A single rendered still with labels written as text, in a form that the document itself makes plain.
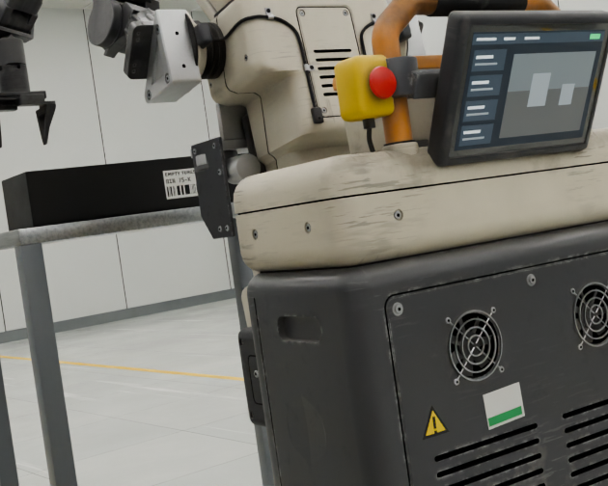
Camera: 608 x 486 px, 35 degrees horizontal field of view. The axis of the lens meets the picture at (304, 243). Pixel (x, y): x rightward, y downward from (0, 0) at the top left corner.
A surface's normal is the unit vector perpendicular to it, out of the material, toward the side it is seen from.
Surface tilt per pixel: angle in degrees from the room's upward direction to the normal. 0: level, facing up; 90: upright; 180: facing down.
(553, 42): 115
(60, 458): 90
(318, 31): 82
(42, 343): 90
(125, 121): 90
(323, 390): 90
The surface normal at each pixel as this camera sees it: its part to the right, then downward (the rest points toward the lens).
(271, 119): -0.83, 0.13
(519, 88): 0.55, 0.37
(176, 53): 0.51, -0.19
